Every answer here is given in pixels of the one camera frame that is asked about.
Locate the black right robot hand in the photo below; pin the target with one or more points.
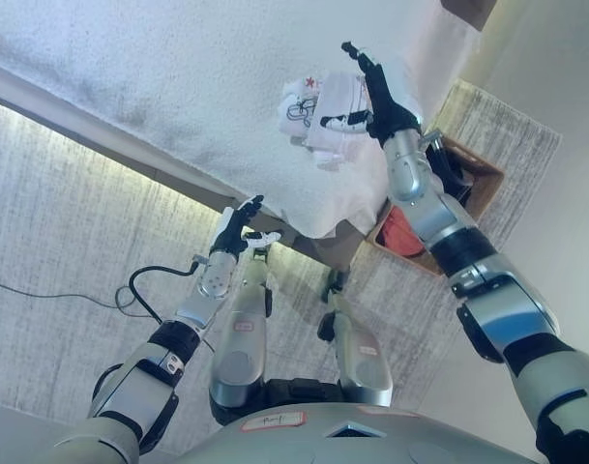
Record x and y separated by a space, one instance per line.
378 104

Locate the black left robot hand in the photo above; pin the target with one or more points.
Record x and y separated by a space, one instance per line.
236 231

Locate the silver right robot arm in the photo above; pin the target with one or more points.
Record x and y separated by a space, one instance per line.
478 270

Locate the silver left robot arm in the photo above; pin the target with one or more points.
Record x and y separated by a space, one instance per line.
178 338

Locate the white printed clothes bundle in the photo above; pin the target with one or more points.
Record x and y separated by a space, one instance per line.
323 121

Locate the brown cardboard basket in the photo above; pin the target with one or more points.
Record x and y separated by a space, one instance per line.
468 193

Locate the silver left robot leg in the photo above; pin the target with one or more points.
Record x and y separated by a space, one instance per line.
243 333

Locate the silver robot leg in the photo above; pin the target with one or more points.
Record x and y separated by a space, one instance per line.
357 348
243 333

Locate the black garment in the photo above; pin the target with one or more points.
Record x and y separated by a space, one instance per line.
456 174

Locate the orange garment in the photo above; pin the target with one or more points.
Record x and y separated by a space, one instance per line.
400 232

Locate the white towel-covered table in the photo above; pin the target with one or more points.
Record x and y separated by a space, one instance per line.
202 96

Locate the grey woven rug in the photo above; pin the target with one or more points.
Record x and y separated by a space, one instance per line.
81 266

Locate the silver right robot leg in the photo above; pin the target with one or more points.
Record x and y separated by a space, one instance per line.
357 348

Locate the silver robot torso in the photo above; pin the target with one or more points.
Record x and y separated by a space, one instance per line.
323 435

